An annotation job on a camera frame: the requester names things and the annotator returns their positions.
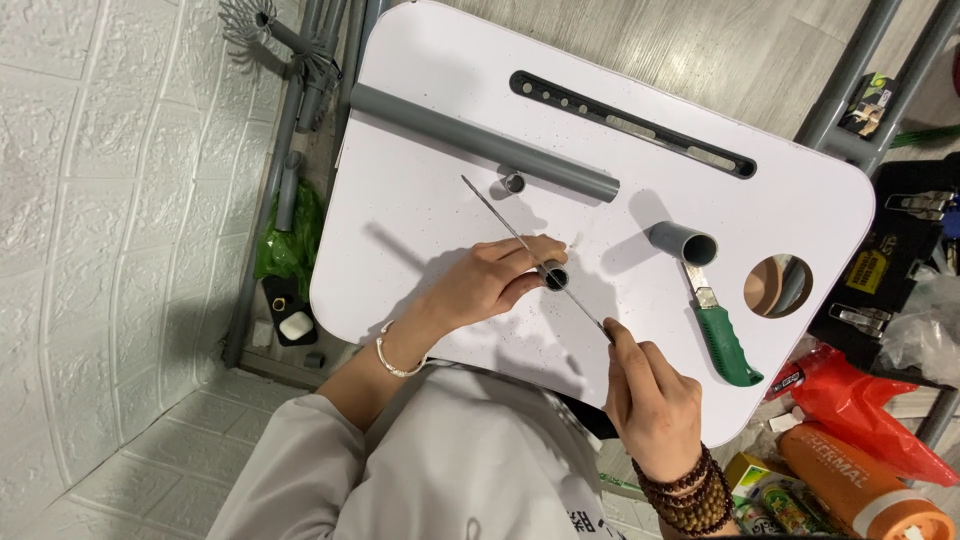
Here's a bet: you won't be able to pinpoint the person's left hand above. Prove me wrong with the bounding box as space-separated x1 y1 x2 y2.
408 235 570 352

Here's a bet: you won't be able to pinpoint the person's right hand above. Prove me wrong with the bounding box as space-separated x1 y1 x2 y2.
603 318 704 483

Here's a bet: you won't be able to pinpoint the thin metal saw blade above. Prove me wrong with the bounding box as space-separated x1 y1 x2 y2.
460 174 616 345

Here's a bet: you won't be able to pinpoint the small grey pipe offcut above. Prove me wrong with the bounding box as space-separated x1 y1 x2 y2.
537 259 570 292

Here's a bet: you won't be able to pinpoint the long grey plastic pipe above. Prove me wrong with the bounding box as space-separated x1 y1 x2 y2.
349 82 621 204

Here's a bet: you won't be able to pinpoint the colourful printed carton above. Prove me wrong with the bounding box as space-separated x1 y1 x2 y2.
723 451 843 538

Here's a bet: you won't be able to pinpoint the white lap table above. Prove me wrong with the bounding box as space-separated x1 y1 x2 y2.
309 0 877 450

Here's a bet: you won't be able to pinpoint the short grey pipe piece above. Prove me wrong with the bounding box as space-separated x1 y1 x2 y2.
648 221 719 268

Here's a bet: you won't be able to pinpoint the person's white shirt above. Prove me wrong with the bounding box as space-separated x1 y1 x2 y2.
206 363 628 540

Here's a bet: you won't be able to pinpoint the white earbuds case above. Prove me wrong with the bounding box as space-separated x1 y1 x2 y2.
279 310 315 340

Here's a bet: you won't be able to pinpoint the red plastic bag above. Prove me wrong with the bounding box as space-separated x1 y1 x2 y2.
765 343 960 487

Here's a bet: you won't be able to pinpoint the green plastic bag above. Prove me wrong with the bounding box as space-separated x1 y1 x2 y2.
253 180 325 301

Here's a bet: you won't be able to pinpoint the orange bottle white cap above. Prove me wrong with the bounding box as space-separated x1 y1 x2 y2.
777 421 958 540

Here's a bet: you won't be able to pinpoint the black flat case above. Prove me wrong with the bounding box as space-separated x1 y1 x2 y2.
261 276 319 347

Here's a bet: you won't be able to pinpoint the bundle of grey pipes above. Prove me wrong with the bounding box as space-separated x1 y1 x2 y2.
222 0 391 369

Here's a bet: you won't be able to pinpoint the clear plastic bag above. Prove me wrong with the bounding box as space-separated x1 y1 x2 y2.
877 266 960 388

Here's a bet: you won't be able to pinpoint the black tool case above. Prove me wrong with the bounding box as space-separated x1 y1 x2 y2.
808 159 960 387

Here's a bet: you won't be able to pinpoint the black yellow packaged item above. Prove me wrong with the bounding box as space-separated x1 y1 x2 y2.
838 72 898 139

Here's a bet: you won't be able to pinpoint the brown wooden bead bracelets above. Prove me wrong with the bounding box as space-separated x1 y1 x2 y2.
631 442 737 538

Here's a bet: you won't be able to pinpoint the green handled utility knife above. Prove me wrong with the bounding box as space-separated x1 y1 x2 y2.
681 261 765 388

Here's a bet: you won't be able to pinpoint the silver bracelet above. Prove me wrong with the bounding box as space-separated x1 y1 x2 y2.
375 320 429 378

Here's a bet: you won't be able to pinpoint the grey metal rack frame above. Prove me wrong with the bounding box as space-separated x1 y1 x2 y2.
795 0 960 177

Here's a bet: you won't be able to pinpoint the green wire bundle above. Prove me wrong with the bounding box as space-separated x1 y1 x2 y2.
888 123 960 150

